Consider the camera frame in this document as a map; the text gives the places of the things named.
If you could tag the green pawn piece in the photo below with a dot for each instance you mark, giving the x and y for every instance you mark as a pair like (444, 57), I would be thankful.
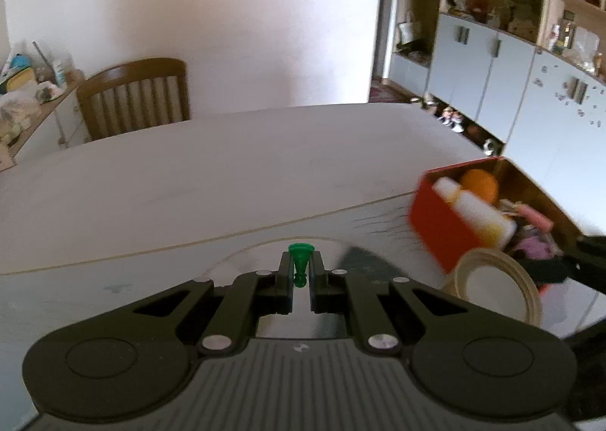
(301, 256)

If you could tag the white black sneaker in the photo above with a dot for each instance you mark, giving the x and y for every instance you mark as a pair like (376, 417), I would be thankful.
(457, 124)
(445, 117)

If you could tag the white bottle with yellow band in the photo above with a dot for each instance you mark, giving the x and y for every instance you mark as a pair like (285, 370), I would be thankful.
(473, 211)

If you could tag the white shoe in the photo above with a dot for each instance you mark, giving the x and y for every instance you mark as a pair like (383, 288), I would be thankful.
(492, 147)

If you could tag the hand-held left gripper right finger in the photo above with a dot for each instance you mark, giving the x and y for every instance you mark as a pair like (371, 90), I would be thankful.
(318, 286)

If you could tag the orange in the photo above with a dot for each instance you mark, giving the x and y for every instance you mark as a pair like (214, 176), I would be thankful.
(478, 185)

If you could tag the wooden chair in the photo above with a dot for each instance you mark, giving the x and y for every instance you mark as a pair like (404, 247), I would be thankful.
(132, 73)

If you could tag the low white sideboard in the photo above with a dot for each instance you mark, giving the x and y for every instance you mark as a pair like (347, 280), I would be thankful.
(45, 128)

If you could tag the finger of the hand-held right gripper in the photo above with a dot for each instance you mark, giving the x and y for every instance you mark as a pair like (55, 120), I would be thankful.
(587, 265)

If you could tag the white tote bag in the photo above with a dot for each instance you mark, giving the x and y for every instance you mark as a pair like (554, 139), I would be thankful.
(409, 31)

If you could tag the yellow teal box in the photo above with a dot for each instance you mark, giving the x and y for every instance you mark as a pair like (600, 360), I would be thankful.
(16, 79)

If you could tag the patterned door rug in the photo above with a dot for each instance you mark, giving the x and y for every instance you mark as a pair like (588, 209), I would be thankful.
(390, 92)

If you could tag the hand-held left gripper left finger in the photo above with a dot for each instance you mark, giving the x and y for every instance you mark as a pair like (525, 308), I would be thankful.
(286, 284)

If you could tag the clear plastic bag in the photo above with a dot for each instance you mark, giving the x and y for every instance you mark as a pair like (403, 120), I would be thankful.
(16, 111)

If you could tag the purple plush toy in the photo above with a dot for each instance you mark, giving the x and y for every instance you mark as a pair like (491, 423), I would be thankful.
(535, 246)

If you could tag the brown shoe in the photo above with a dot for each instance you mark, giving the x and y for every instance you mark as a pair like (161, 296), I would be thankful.
(474, 132)

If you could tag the red tin box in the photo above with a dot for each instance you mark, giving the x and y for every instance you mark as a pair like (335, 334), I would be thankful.
(435, 222)

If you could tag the cream round lid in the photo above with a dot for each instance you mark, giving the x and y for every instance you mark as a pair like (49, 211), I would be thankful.
(531, 298)

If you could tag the blue-grey cabinet wall unit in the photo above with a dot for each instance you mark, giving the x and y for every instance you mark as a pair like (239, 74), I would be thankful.
(473, 61)

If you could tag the beige shoe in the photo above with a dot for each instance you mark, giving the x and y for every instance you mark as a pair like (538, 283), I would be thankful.
(430, 103)
(415, 100)

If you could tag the red plush toy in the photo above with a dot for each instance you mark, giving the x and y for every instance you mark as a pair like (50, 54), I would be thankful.
(479, 7)

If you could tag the pink block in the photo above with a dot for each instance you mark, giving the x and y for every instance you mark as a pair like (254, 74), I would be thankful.
(535, 218)

